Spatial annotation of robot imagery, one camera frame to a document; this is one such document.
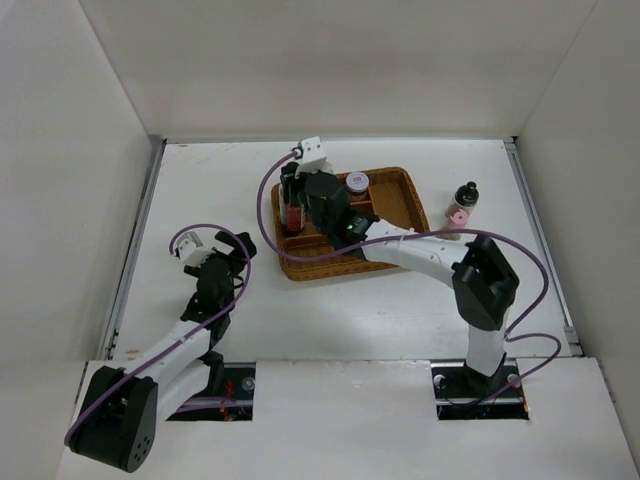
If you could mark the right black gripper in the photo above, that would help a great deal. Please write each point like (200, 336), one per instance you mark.
(289, 169)

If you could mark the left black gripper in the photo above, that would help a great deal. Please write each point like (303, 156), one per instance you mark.
(228, 241)

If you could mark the tall dark soy sauce bottle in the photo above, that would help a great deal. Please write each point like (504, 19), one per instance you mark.
(296, 211)

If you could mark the red white lid spice jar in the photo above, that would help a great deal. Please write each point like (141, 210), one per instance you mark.
(357, 185)

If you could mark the red sauce bottle green label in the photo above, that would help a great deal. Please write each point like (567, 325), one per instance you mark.
(283, 192)

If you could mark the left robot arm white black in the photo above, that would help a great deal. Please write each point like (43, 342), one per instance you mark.
(123, 406)

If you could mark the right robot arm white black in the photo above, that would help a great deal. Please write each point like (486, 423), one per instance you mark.
(483, 282)

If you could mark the brown wicker divided basket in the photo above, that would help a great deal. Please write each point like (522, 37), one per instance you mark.
(391, 196)

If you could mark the pink lid spice jar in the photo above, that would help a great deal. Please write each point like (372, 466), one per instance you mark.
(456, 220)

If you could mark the black cap spice shaker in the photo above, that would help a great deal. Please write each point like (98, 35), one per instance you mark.
(465, 198)

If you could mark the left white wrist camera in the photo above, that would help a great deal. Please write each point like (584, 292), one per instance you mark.
(190, 250)

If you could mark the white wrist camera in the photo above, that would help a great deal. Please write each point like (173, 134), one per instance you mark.
(190, 250)
(311, 157)

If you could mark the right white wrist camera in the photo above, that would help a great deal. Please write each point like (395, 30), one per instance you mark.
(311, 157)

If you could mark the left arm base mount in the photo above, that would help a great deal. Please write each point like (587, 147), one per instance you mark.
(228, 396)

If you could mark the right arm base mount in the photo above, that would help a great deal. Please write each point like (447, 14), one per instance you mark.
(462, 394)

